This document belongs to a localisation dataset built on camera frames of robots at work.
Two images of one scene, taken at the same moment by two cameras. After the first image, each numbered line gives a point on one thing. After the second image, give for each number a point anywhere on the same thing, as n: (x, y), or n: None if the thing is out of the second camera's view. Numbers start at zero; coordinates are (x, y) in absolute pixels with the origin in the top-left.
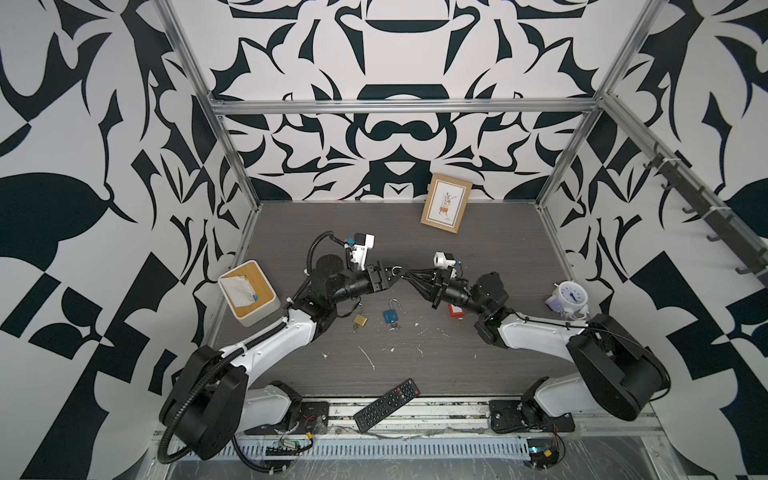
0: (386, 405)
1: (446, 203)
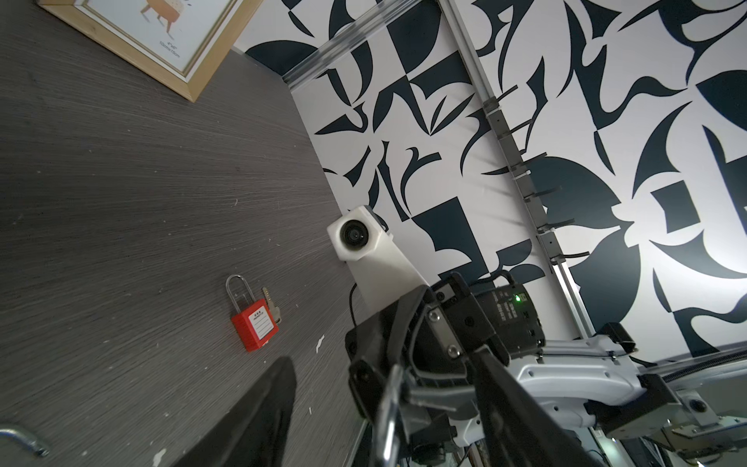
0: None
1: (182, 43)
